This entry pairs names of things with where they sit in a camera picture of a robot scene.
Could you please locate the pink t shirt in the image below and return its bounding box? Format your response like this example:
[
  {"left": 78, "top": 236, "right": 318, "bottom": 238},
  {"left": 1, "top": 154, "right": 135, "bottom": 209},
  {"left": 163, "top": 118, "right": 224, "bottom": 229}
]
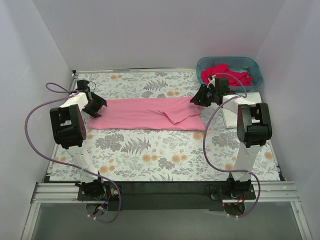
[{"left": 88, "top": 96, "right": 205, "bottom": 132}]

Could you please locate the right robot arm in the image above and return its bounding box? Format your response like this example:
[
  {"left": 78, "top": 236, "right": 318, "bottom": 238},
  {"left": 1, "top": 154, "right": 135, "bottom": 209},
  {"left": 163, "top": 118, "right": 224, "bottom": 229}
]
[{"left": 190, "top": 75, "right": 272, "bottom": 199}]

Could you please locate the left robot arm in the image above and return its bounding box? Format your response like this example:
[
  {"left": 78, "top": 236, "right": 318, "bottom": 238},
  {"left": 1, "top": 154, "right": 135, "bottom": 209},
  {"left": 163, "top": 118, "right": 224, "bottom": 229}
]
[{"left": 49, "top": 79, "right": 107, "bottom": 200}]

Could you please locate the folded white t shirt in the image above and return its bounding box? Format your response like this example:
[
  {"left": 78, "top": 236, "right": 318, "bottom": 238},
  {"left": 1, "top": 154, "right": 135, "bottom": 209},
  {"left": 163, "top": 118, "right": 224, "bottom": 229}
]
[{"left": 222, "top": 92, "right": 262, "bottom": 129}]

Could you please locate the red t shirt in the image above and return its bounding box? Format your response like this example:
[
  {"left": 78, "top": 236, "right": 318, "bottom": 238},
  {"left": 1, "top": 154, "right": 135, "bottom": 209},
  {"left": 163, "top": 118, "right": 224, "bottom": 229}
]
[{"left": 200, "top": 63, "right": 253, "bottom": 87}]

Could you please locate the teal plastic basket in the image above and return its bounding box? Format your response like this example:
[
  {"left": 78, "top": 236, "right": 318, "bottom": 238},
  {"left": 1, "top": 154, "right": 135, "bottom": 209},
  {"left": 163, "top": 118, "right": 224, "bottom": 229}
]
[{"left": 196, "top": 56, "right": 263, "bottom": 92}]

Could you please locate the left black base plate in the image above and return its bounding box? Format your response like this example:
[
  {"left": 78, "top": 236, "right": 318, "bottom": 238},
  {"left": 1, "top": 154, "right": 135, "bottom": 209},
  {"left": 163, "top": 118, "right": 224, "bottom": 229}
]
[{"left": 77, "top": 184, "right": 121, "bottom": 201}]

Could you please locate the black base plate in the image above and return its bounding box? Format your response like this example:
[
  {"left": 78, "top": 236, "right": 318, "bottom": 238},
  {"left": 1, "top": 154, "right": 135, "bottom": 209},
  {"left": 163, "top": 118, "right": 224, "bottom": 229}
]
[
  {"left": 77, "top": 184, "right": 121, "bottom": 201},
  {"left": 204, "top": 184, "right": 257, "bottom": 201}
]

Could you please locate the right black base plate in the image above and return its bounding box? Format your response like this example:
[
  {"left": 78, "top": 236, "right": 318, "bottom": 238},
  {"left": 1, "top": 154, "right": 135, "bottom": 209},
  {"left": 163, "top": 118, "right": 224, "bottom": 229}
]
[{"left": 204, "top": 184, "right": 257, "bottom": 201}]

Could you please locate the aluminium frame rail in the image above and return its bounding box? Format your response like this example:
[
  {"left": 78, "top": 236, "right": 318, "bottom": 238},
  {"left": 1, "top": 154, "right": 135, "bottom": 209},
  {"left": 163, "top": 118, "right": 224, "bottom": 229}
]
[{"left": 21, "top": 181, "right": 312, "bottom": 240}]

